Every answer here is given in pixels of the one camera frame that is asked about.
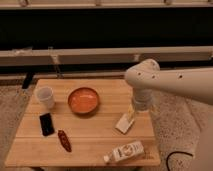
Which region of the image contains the black cable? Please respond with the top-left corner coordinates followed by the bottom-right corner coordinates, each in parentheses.
top-left (165, 151), bottom-right (195, 171)

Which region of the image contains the black post foot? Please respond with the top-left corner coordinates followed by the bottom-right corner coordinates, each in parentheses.
top-left (22, 72), bottom-right (35, 89)

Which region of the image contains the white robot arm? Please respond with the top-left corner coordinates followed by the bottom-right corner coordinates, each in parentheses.
top-left (124, 59), bottom-right (213, 171)

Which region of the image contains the orange ceramic bowl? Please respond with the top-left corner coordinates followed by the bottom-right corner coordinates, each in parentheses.
top-left (68, 87), bottom-right (99, 115)

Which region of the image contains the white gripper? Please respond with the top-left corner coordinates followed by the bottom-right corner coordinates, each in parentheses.
top-left (126, 89), bottom-right (152, 122)

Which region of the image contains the black rectangular phone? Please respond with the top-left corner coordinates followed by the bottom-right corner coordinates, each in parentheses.
top-left (39, 113), bottom-right (55, 136)

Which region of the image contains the wooden table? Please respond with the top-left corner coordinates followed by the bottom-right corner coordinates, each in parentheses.
top-left (5, 79), bottom-right (160, 167)

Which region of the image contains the white sponge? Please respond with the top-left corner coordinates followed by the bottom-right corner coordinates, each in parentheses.
top-left (115, 114), bottom-right (134, 134)

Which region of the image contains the white plastic cup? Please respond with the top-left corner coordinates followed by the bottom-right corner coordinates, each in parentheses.
top-left (35, 86), bottom-right (55, 109)

